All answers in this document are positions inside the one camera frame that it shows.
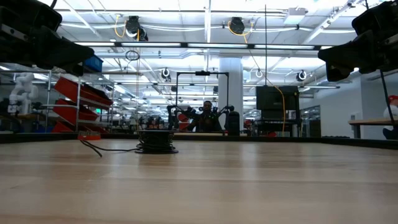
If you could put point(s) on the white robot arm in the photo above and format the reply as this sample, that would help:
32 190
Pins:
23 90

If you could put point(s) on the blue storage bin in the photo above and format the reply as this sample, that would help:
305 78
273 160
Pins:
94 63

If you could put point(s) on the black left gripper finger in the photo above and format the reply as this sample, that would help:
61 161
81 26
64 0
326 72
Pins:
65 53
77 70

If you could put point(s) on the red tilted shelf bin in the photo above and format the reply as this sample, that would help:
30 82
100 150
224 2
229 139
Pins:
62 127
77 90
71 112

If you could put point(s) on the black aluminium table frame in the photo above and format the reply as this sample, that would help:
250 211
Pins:
46 136

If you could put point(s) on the long ceiling light bar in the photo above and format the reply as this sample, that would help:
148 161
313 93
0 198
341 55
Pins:
217 45

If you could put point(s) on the black gantry frame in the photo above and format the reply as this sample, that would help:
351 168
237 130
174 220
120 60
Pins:
202 73

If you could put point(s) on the wooden bench table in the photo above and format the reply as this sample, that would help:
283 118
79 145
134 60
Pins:
370 122

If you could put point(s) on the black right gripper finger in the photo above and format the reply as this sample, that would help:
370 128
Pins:
348 51
337 71

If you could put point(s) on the person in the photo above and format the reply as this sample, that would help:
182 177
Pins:
207 107
392 109

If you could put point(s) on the metal shelf rack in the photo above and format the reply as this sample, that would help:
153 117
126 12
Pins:
79 93

